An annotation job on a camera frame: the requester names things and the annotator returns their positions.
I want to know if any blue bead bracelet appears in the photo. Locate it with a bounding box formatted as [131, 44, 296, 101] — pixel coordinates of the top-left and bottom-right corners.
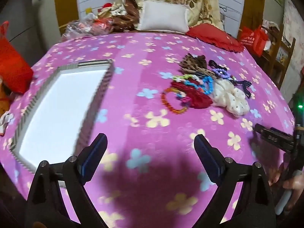
[184, 75, 215, 95]

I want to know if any black hair clip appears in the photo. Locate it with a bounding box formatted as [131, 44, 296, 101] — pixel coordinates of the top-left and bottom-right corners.
[209, 60, 227, 71]

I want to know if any red shopping bag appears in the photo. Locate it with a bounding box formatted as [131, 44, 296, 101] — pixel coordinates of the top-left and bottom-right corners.
[239, 25, 268, 57]

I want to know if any clear plastic bag pile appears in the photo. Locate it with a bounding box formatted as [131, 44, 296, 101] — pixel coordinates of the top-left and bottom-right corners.
[61, 18, 113, 42]

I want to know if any red bag at left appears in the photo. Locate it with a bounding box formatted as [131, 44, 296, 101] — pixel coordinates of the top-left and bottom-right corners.
[0, 21, 33, 95]

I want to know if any wooden chair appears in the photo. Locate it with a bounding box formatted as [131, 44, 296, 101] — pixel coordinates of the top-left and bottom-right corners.
[253, 23, 296, 89]

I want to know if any dark red scrunchie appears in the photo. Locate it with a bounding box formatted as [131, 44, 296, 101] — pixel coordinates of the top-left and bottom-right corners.
[171, 81, 213, 109]

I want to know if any cream dotted scrunchie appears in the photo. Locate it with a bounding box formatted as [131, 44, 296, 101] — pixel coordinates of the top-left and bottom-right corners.
[211, 79, 250, 117]

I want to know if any pink floral bed blanket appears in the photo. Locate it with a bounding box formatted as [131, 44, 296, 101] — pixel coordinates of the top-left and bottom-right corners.
[1, 33, 294, 227]

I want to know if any red cushion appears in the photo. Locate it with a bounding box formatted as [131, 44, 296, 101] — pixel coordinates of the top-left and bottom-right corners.
[186, 23, 244, 53]

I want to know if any orange multicolour bead bracelet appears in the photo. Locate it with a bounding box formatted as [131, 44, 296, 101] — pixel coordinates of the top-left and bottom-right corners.
[161, 87, 189, 115]

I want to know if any green white bead bracelet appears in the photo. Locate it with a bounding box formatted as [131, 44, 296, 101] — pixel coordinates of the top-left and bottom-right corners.
[172, 74, 203, 83]

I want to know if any navy striped ribbon bow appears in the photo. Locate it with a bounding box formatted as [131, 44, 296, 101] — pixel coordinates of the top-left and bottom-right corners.
[232, 80, 252, 99]

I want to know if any white pillow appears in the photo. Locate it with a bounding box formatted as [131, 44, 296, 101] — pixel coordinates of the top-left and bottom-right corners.
[137, 0, 189, 33]

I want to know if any white striped storage box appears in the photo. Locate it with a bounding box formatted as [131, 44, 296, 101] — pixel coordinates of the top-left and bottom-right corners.
[10, 59, 114, 173]

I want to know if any leopard print hair bow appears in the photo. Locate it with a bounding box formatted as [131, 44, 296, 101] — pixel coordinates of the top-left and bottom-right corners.
[178, 53, 216, 79]

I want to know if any person's right hand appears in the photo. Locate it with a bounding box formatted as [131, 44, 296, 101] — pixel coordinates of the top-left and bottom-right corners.
[268, 163, 303, 211]

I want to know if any brown patterned cloth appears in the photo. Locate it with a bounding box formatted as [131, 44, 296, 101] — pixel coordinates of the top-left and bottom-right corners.
[111, 0, 139, 32]

